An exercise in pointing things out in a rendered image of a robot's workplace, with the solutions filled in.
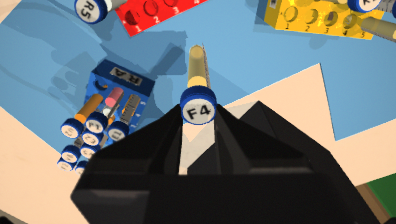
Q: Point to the light blue mat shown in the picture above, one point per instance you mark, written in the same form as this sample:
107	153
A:
47	54

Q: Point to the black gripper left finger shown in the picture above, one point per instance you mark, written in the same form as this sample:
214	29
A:
145	149

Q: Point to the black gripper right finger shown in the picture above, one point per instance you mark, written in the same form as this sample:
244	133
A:
252	150

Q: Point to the red rack with round wells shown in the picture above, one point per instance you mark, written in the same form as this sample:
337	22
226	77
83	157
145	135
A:
153	15

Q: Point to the blue tube rack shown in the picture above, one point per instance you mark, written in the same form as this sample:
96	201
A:
117	76

